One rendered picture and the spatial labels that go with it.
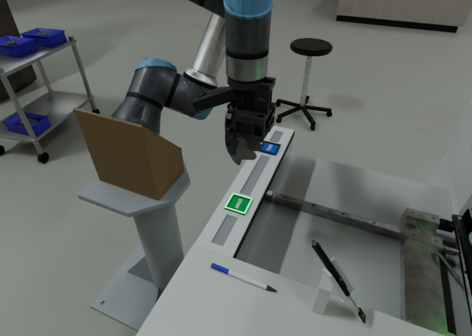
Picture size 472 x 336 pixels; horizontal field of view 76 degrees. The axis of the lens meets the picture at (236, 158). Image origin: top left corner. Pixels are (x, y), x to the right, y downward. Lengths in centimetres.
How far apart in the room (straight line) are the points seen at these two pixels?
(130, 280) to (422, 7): 609
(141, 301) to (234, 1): 152
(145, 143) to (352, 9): 598
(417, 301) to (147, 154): 75
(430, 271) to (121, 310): 138
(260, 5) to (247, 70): 10
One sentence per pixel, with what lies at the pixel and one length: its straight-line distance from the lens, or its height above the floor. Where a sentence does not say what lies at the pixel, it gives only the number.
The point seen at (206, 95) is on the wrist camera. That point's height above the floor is 126.
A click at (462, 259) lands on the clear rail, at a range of 92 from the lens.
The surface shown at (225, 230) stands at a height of 96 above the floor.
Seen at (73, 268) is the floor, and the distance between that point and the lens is 202.
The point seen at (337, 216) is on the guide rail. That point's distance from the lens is 96.
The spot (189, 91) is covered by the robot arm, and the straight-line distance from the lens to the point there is 97.
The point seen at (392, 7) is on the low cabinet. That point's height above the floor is 32.
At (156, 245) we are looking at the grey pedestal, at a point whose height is 54.
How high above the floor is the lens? 153
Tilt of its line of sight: 38 degrees down
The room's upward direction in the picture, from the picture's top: straight up
